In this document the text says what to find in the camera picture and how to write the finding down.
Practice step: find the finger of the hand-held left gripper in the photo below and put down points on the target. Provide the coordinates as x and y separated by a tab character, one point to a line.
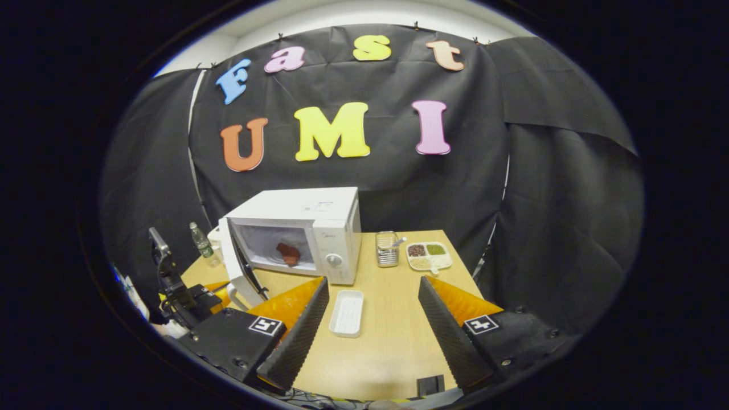
219	293

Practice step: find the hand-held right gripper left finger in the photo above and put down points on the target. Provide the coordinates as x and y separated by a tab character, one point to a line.
296	347

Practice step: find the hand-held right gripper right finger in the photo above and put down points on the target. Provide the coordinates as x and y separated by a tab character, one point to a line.
450	341

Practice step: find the red-brown meat piece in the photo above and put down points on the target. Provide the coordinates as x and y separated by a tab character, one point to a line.
289	254

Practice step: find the white microwave oven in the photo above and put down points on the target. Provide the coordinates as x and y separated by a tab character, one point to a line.
296	205

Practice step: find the black table socket box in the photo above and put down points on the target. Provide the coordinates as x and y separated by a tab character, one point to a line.
431	386

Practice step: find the computer monitor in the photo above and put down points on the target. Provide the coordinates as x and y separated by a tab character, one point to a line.
134	296

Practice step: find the clear water bottle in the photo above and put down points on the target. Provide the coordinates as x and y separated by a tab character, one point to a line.
201	245

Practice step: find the white toaster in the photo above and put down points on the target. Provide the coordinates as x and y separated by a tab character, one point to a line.
215	234

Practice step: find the white plastic tray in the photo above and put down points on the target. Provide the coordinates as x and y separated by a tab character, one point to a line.
346	313

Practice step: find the white divided dish of grains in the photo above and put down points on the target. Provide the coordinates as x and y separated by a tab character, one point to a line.
421	263

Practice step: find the metal mesh utensil holder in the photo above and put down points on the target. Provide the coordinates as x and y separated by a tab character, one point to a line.
387	253

